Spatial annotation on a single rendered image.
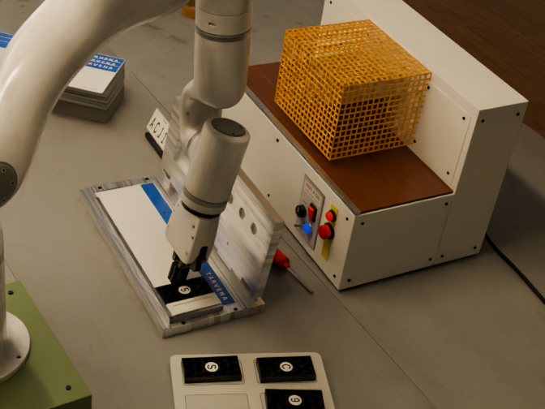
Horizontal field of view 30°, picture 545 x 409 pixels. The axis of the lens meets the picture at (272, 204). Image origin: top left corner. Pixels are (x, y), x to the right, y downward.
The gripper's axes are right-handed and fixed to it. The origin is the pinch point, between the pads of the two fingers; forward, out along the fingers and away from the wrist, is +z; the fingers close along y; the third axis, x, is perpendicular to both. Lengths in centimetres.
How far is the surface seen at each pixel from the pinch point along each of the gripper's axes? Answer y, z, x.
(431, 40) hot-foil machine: -14, -45, 51
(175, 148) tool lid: -28.7, -9.3, 9.6
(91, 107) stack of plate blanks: -61, 0, 5
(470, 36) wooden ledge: -74, -22, 125
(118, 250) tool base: -12.2, 3.9, -6.5
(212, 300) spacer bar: 7.8, 0.8, 3.8
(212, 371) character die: 23.0, 3.2, -3.1
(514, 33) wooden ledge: -71, -25, 140
